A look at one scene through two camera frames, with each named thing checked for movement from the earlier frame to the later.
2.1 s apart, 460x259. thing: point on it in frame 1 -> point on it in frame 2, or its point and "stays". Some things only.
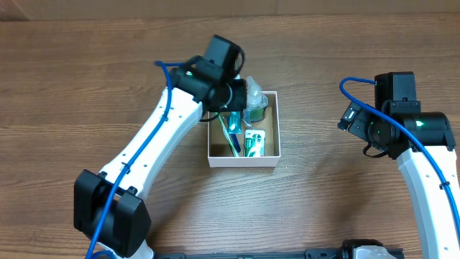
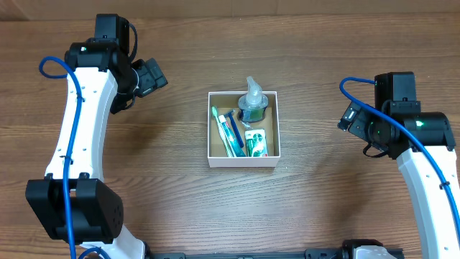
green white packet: [254, 143] stays
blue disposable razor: [236, 142] -> [235, 128]
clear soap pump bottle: [256, 102] stays
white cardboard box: [221, 153] stays
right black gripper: [364, 129] stays
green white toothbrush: [228, 137] -> [215, 114]
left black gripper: [236, 95] -> [152, 77]
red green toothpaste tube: [235, 123] -> [230, 144]
